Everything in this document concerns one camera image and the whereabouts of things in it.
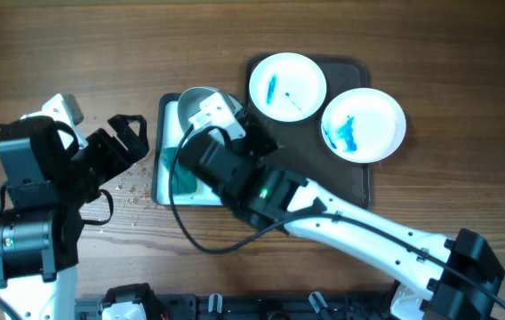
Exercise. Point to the green yellow sponge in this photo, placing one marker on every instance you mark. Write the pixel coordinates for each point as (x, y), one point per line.
(184, 183)

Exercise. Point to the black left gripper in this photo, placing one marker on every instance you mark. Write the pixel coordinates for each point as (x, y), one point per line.
(119, 157)

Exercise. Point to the white plate large blue smear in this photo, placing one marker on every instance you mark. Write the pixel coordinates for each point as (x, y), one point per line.
(363, 125)

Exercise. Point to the white plate two blue marks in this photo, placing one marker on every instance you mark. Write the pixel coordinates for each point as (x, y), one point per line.
(287, 87)

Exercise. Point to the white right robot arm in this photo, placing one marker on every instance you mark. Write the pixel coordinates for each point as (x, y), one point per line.
(436, 277)

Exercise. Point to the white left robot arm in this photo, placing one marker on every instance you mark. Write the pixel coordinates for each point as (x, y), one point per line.
(49, 179)

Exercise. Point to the dark brown serving tray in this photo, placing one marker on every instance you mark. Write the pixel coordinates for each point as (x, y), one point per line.
(301, 146)

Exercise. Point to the black rimmed water tray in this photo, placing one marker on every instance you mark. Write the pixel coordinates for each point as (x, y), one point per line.
(169, 134)

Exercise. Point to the white plate single blue streak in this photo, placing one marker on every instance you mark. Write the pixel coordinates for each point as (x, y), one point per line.
(188, 103)

